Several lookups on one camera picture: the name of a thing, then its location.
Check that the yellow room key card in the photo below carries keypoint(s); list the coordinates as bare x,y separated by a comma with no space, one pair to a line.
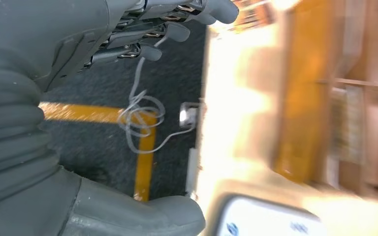
251,14

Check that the yellow floor tape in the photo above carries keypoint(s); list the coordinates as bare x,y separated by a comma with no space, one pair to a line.
145,163

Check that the grey card reader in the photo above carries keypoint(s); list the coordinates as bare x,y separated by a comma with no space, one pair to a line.
267,218

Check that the white power adapter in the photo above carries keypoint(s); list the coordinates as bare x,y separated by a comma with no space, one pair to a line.
189,115

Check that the wooden desk organizer box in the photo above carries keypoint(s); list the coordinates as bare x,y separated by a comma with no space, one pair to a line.
339,65

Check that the yellow room key cards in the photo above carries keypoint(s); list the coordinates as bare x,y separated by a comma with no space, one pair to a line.
348,127

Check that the white table leg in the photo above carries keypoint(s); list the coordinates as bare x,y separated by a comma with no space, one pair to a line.
192,172

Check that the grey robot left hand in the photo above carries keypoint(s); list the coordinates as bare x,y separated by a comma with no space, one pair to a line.
45,32

